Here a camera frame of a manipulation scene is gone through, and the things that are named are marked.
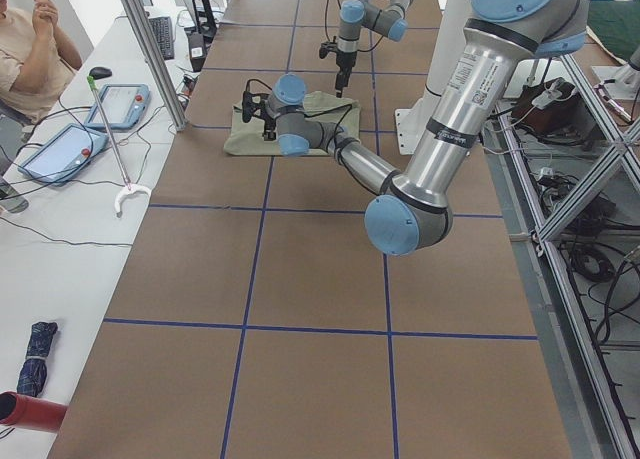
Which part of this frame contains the blue teach pendant far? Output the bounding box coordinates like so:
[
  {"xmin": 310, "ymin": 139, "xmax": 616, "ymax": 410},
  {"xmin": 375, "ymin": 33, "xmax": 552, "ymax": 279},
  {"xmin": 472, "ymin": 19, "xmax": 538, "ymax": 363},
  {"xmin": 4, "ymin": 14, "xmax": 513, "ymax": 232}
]
[{"xmin": 98, "ymin": 84, "xmax": 150, "ymax": 131}]

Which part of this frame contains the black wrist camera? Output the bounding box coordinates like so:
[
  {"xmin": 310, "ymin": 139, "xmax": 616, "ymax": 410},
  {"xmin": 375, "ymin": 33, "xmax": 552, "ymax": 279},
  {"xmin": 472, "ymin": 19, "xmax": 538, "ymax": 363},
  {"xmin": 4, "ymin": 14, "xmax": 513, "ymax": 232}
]
[
  {"xmin": 241, "ymin": 90, "xmax": 269, "ymax": 123},
  {"xmin": 319, "ymin": 41, "xmax": 338, "ymax": 59}
]

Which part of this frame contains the brown box with adapter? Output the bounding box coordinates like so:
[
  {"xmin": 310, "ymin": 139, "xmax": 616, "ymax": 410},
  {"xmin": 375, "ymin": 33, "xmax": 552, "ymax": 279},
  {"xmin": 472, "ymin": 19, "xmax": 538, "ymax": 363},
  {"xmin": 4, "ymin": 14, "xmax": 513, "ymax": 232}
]
[{"xmin": 511, "ymin": 77, "xmax": 603, "ymax": 151}]

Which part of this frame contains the blue teach pendant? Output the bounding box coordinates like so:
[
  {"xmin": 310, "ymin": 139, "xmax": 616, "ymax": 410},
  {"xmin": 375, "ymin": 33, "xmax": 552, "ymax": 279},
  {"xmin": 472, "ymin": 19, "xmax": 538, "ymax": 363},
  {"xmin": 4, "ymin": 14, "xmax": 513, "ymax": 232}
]
[
  {"xmin": 98, "ymin": 84, "xmax": 150, "ymax": 131},
  {"xmin": 18, "ymin": 124, "xmax": 107, "ymax": 185}
]

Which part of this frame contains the black keyboard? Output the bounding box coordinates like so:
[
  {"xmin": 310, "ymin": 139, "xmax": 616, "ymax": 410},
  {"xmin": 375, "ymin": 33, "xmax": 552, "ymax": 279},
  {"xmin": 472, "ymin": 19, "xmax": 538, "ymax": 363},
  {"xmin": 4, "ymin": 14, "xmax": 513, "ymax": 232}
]
[{"xmin": 148, "ymin": 16, "xmax": 175, "ymax": 60}]

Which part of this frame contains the aluminium frame rack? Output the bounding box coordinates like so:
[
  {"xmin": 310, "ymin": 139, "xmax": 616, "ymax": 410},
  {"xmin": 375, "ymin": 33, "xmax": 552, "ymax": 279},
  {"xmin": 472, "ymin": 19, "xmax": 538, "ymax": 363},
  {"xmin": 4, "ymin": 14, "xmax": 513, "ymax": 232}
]
[{"xmin": 485, "ymin": 37, "xmax": 639, "ymax": 458}]

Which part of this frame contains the red cylinder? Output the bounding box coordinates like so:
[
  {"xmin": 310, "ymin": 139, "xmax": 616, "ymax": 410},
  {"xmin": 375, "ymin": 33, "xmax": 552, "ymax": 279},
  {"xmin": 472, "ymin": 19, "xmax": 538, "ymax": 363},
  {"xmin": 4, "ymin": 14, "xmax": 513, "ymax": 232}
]
[{"xmin": 1, "ymin": 391, "xmax": 67, "ymax": 433}]

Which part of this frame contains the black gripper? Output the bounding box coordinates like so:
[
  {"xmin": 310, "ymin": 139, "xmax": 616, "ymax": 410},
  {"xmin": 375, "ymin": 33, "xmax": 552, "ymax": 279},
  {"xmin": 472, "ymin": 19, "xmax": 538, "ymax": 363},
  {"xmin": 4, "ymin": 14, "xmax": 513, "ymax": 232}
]
[
  {"xmin": 262, "ymin": 110, "xmax": 276, "ymax": 141},
  {"xmin": 335, "ymin": 50, "xmax": 354, "ymax": 98}
]

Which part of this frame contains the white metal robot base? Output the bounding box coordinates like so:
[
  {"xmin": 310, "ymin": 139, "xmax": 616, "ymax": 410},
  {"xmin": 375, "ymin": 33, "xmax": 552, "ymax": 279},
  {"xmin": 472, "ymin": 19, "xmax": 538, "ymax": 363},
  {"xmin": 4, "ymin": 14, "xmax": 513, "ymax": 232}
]
[{"xmin": 394, "ymin": 101, "xmax": 432, "ymax": 156}]

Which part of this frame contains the black computer mouse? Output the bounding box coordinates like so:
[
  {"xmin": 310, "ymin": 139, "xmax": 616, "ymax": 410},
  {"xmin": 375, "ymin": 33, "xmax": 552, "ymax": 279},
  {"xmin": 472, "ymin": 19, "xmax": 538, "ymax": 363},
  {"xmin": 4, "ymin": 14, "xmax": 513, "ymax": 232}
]
[{"xmin": 89, "ymin": 66, "xmax": 112, "ymax": 79}]

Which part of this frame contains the person in beige shirt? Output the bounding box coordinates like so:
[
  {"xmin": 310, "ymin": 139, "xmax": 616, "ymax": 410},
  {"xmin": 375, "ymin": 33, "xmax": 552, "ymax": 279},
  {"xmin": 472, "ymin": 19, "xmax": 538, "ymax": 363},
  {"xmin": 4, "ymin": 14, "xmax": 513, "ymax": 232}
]
[{"xmin": 1, "ymin": 0, "xmax": 83, "ymax": 124}]

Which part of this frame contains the olive green long-sleeve shirt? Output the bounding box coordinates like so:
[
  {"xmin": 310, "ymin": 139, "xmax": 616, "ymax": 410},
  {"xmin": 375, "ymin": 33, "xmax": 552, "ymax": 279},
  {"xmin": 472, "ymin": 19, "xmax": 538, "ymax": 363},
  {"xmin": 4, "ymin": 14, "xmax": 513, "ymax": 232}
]
[{"xmin": 223, "ymin": 90, "xmax": 363, "ymax": 158}]

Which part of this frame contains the aluminium frame post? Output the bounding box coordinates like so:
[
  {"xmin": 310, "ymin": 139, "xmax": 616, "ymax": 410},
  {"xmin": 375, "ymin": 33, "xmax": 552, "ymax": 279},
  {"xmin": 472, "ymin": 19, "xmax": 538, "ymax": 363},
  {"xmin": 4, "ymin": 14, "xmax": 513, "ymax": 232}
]
[{"xmin": 121, "ymin": 0, "xmax": 187, "ymax": 132}]

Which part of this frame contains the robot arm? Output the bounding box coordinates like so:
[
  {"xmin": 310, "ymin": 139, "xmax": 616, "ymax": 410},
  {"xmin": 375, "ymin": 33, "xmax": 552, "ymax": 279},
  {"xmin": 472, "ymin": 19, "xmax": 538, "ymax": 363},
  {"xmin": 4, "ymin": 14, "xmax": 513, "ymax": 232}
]
[
  {"xmin": 328, "ymin": 0, "xmax": 414, "ymax": 97},
  {"xmin": 243, "ymin": 0, "xmax": 589, "ymax": 255}
]

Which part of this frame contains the folded dark blue umbrella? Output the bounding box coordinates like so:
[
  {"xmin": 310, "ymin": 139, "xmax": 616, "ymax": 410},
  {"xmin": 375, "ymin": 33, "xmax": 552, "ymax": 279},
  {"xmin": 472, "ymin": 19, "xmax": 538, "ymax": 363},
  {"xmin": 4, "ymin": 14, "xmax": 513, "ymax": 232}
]
[{"xmin": 16, "ymin": 321, "xmax": 58, "ymax": 397}]

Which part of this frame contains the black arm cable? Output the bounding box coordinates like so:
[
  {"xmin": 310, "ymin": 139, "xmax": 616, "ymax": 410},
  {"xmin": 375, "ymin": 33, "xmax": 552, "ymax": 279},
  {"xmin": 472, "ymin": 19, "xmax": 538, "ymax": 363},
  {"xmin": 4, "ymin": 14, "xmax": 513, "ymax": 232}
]
[
  {"xmin": 323, "ymin": 0, "xmax": 346, "ymax": 45},
  {"xmin": 244, "ymin": 78, "xmax": 354, "ymax": 150}
]

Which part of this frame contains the reacher grabber stick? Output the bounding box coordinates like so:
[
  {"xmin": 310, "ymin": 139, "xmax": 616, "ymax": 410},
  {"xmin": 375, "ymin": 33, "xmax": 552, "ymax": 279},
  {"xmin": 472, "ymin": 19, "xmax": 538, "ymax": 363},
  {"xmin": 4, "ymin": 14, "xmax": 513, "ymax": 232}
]
[{"xmin": 87, "ymin": 75, "xmax": 151, "ymax": 218}]

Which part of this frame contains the blue teach pendant near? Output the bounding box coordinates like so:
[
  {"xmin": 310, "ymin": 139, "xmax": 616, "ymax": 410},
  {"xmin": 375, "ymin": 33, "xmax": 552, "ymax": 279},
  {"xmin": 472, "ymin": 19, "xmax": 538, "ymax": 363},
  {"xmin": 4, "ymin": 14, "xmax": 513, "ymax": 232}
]
[{"xmin": 18, "ymin": 124, "xmax": 107, "ymax": 185}]

